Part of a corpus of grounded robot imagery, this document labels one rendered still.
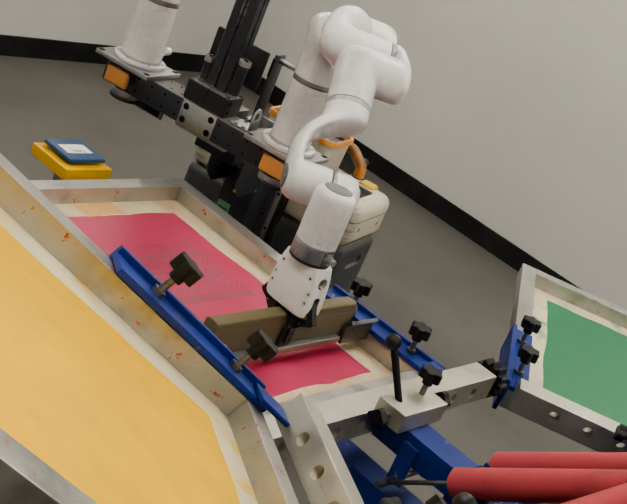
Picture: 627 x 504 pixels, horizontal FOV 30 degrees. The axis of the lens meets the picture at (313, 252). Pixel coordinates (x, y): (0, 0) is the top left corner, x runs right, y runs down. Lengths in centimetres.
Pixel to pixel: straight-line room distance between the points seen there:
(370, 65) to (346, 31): 13
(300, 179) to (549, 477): 67
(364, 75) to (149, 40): 79
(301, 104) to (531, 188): 363
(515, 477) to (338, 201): 54
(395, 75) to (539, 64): 397
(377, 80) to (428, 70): 431
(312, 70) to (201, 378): 118
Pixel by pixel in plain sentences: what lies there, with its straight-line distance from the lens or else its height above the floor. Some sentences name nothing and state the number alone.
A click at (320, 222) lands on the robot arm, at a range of 195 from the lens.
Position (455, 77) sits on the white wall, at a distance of 635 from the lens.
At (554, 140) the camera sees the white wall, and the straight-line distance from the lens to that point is 604.
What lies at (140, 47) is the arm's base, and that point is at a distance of 278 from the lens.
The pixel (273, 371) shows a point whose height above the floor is 95.
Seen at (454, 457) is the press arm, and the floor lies 104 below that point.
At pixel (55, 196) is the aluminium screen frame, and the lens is 237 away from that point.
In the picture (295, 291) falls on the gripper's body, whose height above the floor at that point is 111.
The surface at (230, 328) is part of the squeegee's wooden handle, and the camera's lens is 194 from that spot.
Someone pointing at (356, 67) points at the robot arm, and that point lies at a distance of 213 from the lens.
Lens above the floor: 192
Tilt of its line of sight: 22 degrees down
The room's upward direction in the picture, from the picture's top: 23 degrees clockwise
